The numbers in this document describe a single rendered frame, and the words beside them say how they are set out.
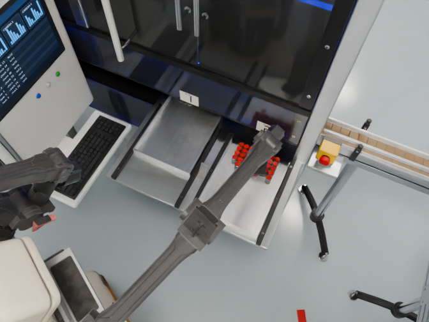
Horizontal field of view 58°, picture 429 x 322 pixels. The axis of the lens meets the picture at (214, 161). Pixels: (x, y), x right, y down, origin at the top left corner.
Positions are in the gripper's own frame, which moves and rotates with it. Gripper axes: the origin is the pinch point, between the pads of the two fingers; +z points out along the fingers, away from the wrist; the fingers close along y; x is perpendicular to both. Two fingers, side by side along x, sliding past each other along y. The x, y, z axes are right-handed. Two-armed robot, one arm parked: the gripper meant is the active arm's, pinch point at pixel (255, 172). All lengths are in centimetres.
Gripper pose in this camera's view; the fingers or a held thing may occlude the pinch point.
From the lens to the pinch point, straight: 146.9
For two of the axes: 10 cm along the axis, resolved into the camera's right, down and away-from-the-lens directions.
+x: -9.8, -1.7, 0.8
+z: -0.1, 4.7, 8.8
